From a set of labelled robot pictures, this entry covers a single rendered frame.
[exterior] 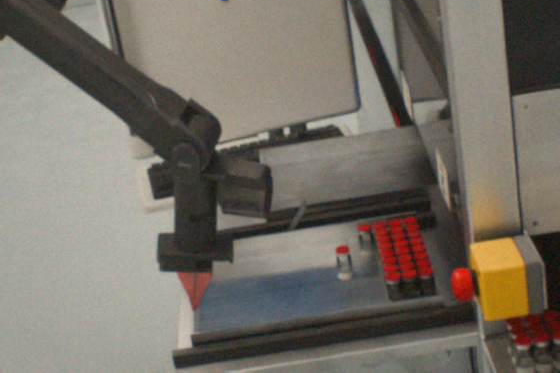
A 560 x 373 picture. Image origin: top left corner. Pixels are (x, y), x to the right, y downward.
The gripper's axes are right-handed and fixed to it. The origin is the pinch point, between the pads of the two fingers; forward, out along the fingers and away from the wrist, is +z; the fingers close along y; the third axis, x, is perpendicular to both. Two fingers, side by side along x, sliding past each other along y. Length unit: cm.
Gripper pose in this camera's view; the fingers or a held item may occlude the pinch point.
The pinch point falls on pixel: (194, 303)
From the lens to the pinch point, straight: 164.4
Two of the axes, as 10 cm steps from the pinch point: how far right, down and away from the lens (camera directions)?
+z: -0.4, 9.2, 3.9
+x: -0.5, -3.9, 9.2
